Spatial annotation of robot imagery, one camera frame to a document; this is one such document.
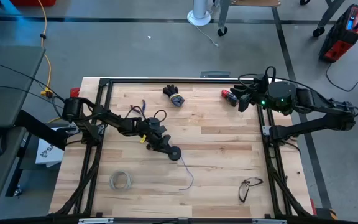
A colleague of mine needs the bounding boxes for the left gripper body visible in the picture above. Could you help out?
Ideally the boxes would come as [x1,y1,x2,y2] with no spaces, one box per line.
[140,126,172,152]

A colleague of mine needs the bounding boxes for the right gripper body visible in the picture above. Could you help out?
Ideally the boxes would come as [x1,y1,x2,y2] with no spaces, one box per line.
[244,81,270,109]

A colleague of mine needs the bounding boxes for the black wire spool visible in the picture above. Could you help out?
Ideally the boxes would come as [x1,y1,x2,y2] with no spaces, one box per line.
[168,146,183,162]

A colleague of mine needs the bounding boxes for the thin blue wire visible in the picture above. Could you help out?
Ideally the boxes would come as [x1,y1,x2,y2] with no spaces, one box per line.
[178,156,195,191]

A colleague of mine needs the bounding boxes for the red black tool battery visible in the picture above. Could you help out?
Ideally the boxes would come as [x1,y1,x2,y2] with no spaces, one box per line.
[221,89,239,108]

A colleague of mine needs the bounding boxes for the grey metal plate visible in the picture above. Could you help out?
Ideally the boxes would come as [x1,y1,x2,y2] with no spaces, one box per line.
[200,71,231,78]

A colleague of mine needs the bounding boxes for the clear tape roll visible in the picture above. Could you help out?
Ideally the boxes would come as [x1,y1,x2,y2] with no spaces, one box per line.
[109,170,133,191]

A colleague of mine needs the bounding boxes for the black glove blue yellow cuff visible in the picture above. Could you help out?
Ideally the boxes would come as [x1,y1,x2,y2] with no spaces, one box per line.
[162,84,186,108]

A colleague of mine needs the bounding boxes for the wooden table on casters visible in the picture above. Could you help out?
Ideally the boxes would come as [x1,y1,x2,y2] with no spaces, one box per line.
[216,0,346,38]

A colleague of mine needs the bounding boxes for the white pole base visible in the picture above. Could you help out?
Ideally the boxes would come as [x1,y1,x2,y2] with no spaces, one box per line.
[186,0,213,27]

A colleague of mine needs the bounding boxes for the black safety glasses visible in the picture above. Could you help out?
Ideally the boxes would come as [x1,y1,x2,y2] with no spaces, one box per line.
[237,177,264,203]

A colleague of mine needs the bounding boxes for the red black tool case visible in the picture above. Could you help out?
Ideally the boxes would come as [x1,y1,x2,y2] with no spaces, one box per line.
[318,3,358,63]

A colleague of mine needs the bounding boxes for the white printed box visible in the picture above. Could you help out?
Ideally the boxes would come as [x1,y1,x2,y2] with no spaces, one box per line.
[35,136,65,168]

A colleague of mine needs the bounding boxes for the black angled stand bar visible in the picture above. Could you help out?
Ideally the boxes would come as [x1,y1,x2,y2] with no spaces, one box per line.
[13,109,70,151]

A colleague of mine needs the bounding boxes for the grey desk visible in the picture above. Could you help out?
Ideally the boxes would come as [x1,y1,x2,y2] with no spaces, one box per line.
[0,45,46,211]

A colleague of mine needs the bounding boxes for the red plastic crate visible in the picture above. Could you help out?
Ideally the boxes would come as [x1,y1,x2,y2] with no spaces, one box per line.
[10,0,57,7]

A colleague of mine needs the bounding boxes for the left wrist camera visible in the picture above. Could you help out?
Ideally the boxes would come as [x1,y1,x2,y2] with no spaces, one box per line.
[146,117,167,131]

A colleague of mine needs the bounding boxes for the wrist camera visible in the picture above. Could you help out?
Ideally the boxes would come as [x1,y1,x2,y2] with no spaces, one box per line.
[146,117,167,131]
[253,73,270,91]

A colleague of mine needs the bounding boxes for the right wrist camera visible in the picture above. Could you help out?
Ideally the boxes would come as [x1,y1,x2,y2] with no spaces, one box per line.
[253,73,270,91]

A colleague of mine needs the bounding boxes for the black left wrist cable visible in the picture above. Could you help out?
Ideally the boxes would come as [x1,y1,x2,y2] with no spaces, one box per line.
[152,108,168,125]

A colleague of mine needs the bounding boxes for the red blue handled pliers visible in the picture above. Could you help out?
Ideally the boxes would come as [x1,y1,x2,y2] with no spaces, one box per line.
[130,98,147,118]

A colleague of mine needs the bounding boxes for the white floor cable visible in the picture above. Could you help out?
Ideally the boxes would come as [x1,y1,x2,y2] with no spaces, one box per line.
[193,24,219,48]

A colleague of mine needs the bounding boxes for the black floor cable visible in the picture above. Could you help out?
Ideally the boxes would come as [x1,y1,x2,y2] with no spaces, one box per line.
[325,62,358,93]

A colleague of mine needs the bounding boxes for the silver metal bracket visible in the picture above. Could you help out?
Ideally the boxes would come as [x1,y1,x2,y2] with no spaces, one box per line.
[78,217,114,224]
[252,218,288,224]

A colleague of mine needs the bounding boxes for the yellow power cable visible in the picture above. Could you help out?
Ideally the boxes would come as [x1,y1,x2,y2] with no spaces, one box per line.
[37,0,55,98]

